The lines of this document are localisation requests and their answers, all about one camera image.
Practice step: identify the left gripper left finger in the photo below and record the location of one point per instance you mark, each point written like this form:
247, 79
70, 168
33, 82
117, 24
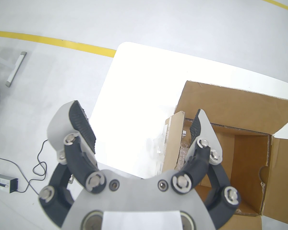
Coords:
73, 159

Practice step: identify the small grey electrical box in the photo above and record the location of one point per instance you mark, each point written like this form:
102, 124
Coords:
5, 183

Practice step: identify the white metal furniture foot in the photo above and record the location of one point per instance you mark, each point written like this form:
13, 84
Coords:
15, 66

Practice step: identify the clear plastic packs in carton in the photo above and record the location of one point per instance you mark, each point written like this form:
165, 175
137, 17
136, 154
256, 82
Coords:
182, 153

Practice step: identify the large brown cardboard carton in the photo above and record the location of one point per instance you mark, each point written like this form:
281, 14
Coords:
232, 106

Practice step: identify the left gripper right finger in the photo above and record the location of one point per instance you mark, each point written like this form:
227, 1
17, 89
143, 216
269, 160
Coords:
201, 155

